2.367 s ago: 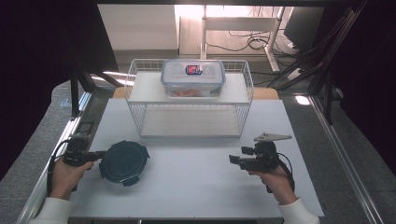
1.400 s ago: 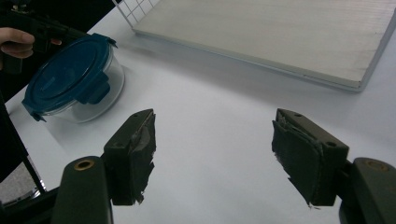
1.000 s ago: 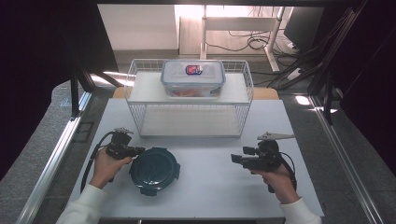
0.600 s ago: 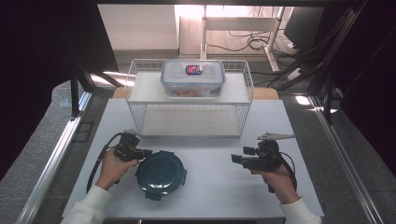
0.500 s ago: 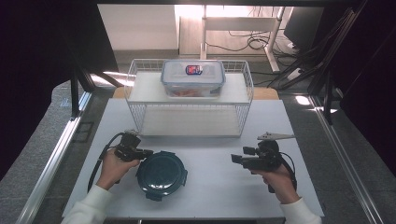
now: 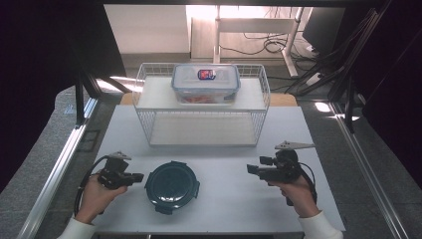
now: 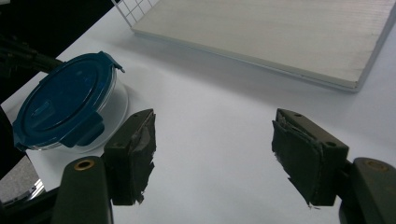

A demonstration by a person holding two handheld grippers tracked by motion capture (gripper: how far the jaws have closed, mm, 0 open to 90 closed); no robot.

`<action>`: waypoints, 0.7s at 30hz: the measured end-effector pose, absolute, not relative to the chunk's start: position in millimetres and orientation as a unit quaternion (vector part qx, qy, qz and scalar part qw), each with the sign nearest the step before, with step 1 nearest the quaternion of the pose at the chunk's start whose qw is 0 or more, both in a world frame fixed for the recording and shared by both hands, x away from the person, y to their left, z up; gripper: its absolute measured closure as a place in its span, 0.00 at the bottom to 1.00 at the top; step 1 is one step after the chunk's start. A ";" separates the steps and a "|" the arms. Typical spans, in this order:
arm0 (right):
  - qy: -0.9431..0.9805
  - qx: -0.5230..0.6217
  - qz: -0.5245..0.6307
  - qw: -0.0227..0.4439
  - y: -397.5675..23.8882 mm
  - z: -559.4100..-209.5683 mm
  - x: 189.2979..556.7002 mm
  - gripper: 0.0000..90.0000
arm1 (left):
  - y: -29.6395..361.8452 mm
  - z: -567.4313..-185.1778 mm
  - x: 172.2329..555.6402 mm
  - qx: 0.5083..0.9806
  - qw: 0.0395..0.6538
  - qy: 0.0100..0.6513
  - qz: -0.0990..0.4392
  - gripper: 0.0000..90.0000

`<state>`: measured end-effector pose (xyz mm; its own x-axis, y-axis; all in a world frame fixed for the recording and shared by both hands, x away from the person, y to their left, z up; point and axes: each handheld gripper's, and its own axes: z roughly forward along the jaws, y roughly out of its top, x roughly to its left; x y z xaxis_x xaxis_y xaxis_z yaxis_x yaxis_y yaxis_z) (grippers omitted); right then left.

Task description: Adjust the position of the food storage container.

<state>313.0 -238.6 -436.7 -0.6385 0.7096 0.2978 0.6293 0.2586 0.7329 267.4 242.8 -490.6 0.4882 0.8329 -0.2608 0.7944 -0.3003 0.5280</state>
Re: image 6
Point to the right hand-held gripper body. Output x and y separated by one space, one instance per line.
285 169

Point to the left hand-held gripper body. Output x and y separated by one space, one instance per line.
114 176

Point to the round glass container teal lid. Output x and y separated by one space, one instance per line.
172 186

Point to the square clear plastic food container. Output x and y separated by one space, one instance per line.
189 79

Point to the person's left hand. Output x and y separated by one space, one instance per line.
96 199

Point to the person's right hand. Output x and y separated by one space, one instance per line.
298 195

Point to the light wooden board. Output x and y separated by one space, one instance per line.
282 99

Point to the black metal stand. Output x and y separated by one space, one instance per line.
349 103
79 99

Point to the dark curtain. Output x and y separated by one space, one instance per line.
33 83
398 99

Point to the dark monitor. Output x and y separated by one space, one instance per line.
323 30

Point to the silver metal rail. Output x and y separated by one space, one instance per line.
368 169
56 172

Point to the white metal desk frame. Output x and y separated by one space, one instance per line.
255 25

